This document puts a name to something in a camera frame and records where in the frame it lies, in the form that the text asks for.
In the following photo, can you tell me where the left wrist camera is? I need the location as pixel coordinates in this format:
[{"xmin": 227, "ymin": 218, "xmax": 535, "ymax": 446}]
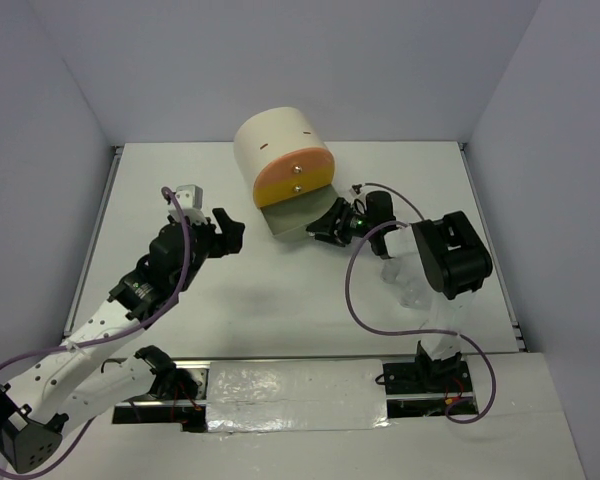
[{"xmin": 174, "ymin": 184, "xmax": 207, "ymax": 225}]

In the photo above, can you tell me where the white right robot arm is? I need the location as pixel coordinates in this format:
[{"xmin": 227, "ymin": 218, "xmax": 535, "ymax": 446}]
[{"xmin": 306, "ymin": 190, "xmax": 493, "ymax": 391}]

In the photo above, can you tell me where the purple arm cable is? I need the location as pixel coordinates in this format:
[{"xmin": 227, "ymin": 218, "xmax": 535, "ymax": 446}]
[
  {"xmin": 344, "ymin": 182, "xmax": 497, "ymax": 425},
  {"xmin": 0, "ymin": 186, "xmax": 196, "ymax": 475}
]

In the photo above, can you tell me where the cream round drawer organizer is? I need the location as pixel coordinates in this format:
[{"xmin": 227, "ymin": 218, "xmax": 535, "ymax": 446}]
[{"xmin": 233, "ymin": 107, "xmax": 330, "ymax": 187}]

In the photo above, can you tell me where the grey bottom drawer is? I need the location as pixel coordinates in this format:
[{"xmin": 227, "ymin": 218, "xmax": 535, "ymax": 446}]
[{"xmin": 261, "ymin": 185, "xmax": 339, "ymax": 243}]

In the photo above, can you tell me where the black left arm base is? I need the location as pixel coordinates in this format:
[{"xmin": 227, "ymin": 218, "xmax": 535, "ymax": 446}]
[{"xmin": 112, "ymin": 346, "xmax": 210, "ymax": 433}]

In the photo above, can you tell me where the silver foil tape panel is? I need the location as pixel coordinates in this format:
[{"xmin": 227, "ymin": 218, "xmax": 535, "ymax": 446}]
[{"xmin": 205, "ymin": 359, "xmax": 389, "ymax": 433}]

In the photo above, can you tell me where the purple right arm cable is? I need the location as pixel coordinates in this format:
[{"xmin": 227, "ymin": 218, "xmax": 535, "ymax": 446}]
[{"xmin": 344, "ymin": 182, "xmax": 497, "ymax": 425}]

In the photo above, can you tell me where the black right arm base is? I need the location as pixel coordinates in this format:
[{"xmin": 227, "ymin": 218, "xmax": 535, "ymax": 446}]
[{"xmin": 375, "ymin": 350, "xmax": 472, "ymax": 396}]

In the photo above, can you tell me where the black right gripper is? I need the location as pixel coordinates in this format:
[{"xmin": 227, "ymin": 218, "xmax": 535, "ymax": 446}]
[{"xmin": 308, "ymin": 196, "xmax": 378, "ymax": 247}]

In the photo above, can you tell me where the orange top drawer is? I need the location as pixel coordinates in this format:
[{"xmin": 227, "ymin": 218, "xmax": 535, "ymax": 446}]
[{"xmin": 254, "ymin": 147, "xmax": 335, "ymax": 189}]

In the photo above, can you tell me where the yellow drawer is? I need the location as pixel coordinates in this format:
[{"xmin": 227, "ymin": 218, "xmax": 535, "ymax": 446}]
[{"xmin": 253, "ymin": 167, "xmax": 335, "ymax": 208}]

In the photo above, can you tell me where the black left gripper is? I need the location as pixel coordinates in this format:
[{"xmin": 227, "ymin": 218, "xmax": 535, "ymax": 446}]
[{"xmin": 175, "ymin": 207, "xmax": 245, "ymax": 292}]

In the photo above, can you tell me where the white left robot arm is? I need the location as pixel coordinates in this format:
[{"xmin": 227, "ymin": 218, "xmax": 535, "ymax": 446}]
[{"xmin": 0, "ymin": 208, "xmax": 245, "ymax": 475}]

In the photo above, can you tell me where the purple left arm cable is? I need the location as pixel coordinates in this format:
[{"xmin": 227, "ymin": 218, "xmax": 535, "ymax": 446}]
[{"xmin": 0, "ymin": 186, "xmax": 196, "ymax": 475}]

